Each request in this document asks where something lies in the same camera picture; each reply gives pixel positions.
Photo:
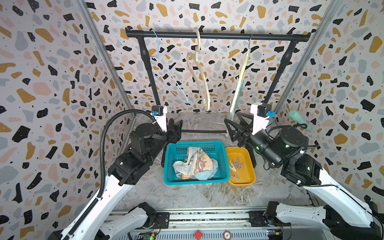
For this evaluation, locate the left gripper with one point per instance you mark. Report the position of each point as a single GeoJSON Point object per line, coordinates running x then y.
{"type": "Point", "coordinates": [175, 134]}

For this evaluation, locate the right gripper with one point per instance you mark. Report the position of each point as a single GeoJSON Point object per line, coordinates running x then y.
{"type": "Point", "coordinates": [252, 139]}

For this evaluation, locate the orange patterned towel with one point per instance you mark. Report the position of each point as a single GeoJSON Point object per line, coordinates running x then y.
{"type": "Point", "coordinates": [196, 161]}

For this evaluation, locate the white clothespin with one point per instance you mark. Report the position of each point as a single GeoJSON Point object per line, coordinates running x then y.
{"type": "Point", "coordinates": [232, 166]}

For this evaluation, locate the light blue towel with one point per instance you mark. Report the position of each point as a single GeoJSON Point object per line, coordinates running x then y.
{"type": "Point", "coordinates": [206, 175]}

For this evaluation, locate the peach clothespin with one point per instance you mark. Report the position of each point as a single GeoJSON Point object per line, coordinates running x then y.
{"type": "Point", "coordinates": [233, 175]}

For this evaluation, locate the large wooden hanger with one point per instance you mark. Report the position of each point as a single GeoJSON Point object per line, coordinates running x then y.
{"type": "Point", "coordinates": [242, 72]}

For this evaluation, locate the light blue wire hanger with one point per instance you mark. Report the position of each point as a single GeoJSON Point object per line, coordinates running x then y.
{"type": "Point", "coordinates": [185, 99]}

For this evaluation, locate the teal jellyfish pattern towel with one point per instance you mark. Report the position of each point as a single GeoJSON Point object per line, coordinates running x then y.
{"type": "Point", "coordinates": [235, 100]}

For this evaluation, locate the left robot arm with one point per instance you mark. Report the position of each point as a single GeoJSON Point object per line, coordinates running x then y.
{"type": "Point", "coordinates": [146, 144]}

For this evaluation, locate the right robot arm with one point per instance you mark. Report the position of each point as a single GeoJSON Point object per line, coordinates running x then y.
{"type": "Point", "coordinates": [344, 215]}

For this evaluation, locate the teal plastic basket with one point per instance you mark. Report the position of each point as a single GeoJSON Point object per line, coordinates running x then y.
{"type": "Point", "coordinates": [178, 152]}

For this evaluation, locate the yellow plastic bin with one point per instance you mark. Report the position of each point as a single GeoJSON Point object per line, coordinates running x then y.
{"type": "Point", "coordinates": [247, 174]}

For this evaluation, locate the mint green microphone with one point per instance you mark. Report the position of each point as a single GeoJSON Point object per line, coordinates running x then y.
{"type": "Point", "coordinates": [296, 116]}

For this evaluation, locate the red diamond sticker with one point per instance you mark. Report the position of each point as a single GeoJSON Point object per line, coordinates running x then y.
{"type": "Point", "coordinates": [198, 235]}

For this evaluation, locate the black clothes rack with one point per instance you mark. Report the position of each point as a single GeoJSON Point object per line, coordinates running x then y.
{"type": "Point", "coordinates": [210, 36]}

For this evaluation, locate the round red white sticker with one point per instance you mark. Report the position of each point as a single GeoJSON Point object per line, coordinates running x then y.
{"type": "Point", "coordinates": [227, 235]}

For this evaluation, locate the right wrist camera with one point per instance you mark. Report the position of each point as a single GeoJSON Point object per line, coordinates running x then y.
{"type": "Point", "coordinates": [261, 113]}

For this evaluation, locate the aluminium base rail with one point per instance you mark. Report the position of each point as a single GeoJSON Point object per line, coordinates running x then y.
{"type": "Point", "coordinates": [244, 224]}

